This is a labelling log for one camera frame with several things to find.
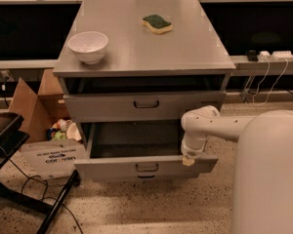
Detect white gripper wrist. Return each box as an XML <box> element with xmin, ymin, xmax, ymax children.
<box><xmin>181</xmin><ymin>136</ymin><xmax>206</xmax><ymax>167</ymax></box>

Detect grey drawer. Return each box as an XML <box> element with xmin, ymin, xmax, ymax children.
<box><xmin>75</xmin><ymin>120</ymin><xmax>218</xmax><ymax>178</ymax></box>
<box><xmin>89</xmin><ymin>174</ymin><xmax>199</xmax><ymax>182</ymax></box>
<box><xmin>63</xmin><ymin>91</ymin><xmax>226</xmax><ymax>122</ymax></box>

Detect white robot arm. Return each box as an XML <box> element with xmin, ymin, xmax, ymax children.
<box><xmin>181</xmin><ymin>106</ymin><xmax>293</xmax><ymax>234</ymax></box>

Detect grey top drawer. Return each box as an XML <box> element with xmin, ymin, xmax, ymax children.
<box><xmin>63</xmin><ymin>91</ymin><xmax>226</xmax><ymax>122</ymax></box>

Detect grey drawer cabinet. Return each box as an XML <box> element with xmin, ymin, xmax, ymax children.
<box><xmin>53</xmin><ymin>0</ymin><xmax>236</xmax><ymax>183</ymax></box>

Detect grey bottom drawer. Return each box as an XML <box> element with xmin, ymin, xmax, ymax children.
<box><xmin>89</xmin><ymin>174</ymin><xmax>199</xmax><ymax>182</ymax></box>

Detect open cardboard box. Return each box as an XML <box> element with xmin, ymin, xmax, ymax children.
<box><xmin>9</xmin><ymin>69</ymin><xmax>86</xmax><ymax>180</ymax></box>

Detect black adapter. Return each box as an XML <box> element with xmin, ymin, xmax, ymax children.
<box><xmin>246</xmin><ymin>50</ymin><xmax>258</xmax><ymax>61</ymax></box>

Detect colourful items in box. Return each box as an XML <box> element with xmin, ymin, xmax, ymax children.
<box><xmin>47</xmin><ymin>119</ymin><xmax>81</xmax><ymax>141</ymax></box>

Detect white power strip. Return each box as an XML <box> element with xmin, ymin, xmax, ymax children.
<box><xmin>259</xmin><ymin>51</ymin><xmax>293</xmax><ymax>61</ymax></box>

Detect green yellow sponge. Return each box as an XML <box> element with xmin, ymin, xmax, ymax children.
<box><xmin>142</xmin><ymin>15</ymin><xmax>172</xmax><ymax>35</ymax></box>

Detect white bowl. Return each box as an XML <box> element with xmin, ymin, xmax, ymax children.
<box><xmin>67</xmin><ymin>31</ymin><xmax>108</xmax><ymax>64</ymax></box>

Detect white cable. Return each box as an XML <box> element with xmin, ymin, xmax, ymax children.
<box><xmin>252</xmin><ymin>57</ymin><xmax>290</xmax><ymax>105</ymax></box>

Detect black floor cable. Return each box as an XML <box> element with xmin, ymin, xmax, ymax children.
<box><xmin>8</xmin><ymin>158</ymin><xmax>85</xmax><ymax>234</ymax></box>

